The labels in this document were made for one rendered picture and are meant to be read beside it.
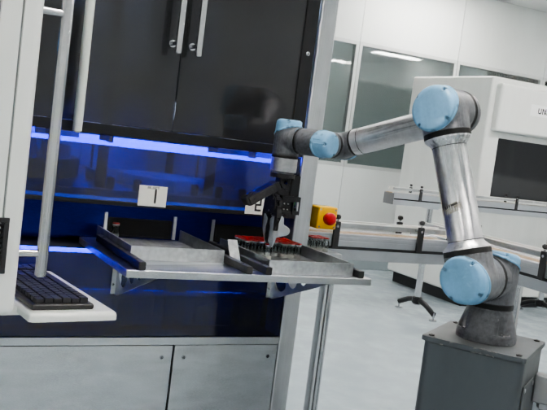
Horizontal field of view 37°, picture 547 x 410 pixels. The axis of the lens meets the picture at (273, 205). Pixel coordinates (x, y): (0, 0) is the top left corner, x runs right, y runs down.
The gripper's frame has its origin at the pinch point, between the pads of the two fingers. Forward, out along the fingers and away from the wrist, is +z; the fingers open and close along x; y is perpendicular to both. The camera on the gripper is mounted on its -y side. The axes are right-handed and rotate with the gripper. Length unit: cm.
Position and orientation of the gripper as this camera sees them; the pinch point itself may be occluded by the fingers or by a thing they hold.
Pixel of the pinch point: (267, 241)
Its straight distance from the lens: 233.1
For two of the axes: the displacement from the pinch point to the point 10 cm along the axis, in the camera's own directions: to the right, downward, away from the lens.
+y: 8.9, 0.7, 4.5
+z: -1.3, 9.9, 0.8
